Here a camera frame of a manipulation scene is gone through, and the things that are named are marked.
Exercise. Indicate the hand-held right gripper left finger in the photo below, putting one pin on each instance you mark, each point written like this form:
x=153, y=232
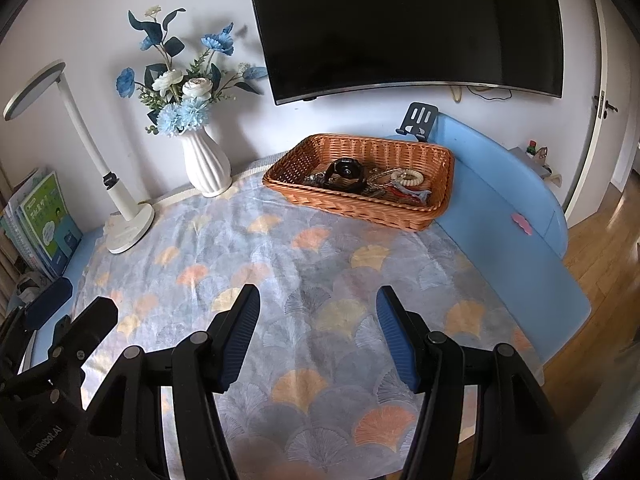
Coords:
x=240, y=340

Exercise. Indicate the brown wicker basket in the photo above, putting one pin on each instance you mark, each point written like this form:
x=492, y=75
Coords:
x=300, y=197

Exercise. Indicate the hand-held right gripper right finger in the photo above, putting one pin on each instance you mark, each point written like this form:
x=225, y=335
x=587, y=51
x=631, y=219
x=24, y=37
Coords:
x=395, y=340

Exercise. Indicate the small red-capped bottle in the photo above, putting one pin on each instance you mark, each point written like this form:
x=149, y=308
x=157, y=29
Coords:
x=531, y=150

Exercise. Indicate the black wall television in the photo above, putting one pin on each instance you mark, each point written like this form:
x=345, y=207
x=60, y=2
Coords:
x=400, y=20

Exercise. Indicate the blue and white flower bouquet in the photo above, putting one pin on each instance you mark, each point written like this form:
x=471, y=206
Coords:
x=177, y=105

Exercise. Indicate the black round object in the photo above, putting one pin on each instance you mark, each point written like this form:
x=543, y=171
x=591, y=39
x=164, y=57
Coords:
x=345, y=172

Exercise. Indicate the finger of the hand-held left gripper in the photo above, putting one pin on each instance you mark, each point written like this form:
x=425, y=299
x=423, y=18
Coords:
x=47, y=302
x=92, y=320

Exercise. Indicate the fan-pattern printed tablecloth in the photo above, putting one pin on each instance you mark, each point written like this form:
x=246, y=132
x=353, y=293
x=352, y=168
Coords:
x=310, y=270

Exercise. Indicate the white door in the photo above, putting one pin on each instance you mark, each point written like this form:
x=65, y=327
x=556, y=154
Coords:
x=607, y=50

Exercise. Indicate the pink clip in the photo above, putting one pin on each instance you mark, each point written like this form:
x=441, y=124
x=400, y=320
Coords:
x=522, y=223

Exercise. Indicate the row of books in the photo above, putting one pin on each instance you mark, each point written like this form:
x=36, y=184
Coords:
x=47, y=220

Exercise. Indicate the white ribbed vase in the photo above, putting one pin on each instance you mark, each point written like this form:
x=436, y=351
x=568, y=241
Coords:
x=205, y=165

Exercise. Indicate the white desk lamp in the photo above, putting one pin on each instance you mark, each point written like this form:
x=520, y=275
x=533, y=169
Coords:
x=117, y=195

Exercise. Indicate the light blue hair clip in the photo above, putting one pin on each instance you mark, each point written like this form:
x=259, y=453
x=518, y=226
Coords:
x=416, y=196

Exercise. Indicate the dark metal phone stand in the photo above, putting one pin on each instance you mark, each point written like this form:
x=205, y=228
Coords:
x=419, y=120

